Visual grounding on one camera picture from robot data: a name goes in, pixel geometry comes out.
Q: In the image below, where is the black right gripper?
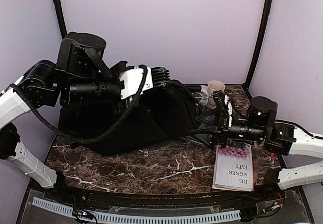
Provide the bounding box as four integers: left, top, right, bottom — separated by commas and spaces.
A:
190, 107, 266, 150

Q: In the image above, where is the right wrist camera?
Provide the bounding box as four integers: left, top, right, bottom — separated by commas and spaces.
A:
212, 90, 233, 119

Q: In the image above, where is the cream floral mug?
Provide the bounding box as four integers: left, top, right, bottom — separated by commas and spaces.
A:
206, 80, 225, 109

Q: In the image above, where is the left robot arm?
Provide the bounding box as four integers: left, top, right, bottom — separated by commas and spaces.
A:
1, 32, 121, 202

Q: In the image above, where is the white book with pink flowers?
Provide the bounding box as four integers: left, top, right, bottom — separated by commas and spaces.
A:
212, 144, 254, 192

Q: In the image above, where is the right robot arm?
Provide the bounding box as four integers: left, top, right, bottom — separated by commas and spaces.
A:
190, 91, 322, 159

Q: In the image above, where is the white slotted cable duct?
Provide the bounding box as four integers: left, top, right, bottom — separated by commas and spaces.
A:
32, 197, 241, 223

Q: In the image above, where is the black left frame post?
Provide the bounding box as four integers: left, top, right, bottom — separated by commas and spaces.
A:
53, 0, 67, 39

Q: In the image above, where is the black frame post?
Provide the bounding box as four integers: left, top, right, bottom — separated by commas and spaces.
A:
53, 0, 67, 39
243, 0, 272, 90

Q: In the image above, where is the black right frame post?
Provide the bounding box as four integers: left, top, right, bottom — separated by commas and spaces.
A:
243, 0, 272, 90

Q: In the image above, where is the black student backpack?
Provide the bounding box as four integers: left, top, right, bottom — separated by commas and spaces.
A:
58, 80, 207, 156

